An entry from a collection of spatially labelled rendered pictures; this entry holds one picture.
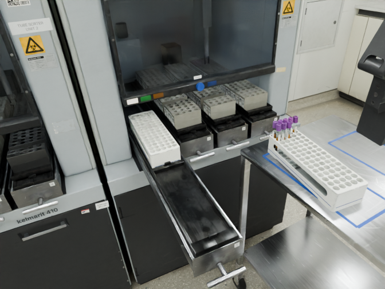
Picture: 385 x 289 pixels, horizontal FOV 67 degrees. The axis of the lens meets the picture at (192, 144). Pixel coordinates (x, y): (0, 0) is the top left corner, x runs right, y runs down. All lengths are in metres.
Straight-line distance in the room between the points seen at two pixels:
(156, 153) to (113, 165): 0.26
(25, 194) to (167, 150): 0.46
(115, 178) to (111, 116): 0.22
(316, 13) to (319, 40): 0.26
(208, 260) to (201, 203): 0.16
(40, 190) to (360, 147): 1.04
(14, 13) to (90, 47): 0.20
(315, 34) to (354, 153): 2.02
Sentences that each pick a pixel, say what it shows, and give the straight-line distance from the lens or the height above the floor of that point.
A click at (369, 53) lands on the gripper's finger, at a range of 0.28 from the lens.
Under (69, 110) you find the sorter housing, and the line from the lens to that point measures 1.00.
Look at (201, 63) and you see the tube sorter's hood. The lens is 1.05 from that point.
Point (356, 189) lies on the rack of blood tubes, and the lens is 0.83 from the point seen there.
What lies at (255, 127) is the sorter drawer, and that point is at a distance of 1.19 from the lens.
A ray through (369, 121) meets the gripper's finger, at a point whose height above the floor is 1.24.
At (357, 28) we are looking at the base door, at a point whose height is 0.71.
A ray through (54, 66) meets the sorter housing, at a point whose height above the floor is 1.13.
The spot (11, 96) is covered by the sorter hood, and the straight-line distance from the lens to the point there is 0.97.
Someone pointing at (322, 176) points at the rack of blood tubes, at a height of 0.88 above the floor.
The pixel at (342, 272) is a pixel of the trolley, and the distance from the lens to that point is 1.41.
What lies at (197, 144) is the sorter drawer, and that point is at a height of 0.78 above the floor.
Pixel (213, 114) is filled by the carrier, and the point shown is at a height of 0.84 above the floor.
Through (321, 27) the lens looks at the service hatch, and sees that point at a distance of 3.00.
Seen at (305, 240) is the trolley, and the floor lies 0.28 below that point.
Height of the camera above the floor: 1.39
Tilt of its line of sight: 34 degrees down
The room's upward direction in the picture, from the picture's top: 4 degrees counter-clockwise
